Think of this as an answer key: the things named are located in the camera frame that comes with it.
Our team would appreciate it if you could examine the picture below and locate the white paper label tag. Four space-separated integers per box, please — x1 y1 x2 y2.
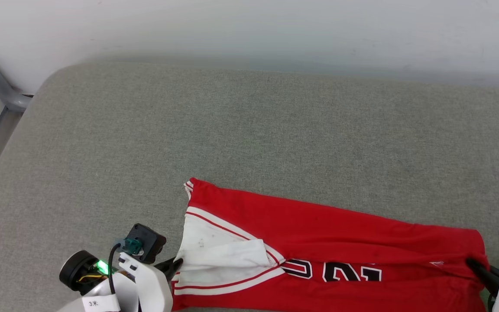
82 294 121 312

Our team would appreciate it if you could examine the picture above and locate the teal cable connector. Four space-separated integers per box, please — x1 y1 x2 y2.
122 237 143 256

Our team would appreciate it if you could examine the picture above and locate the red Bulls 23 jersey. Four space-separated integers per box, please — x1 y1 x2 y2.
171 177 491 312

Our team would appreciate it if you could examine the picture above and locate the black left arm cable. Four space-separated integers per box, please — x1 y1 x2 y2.
108 243 123 296

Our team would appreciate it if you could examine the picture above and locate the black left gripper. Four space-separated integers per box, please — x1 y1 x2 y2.
59 250 184 296

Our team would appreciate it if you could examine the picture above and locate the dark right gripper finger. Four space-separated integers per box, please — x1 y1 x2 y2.
466 258 499 296

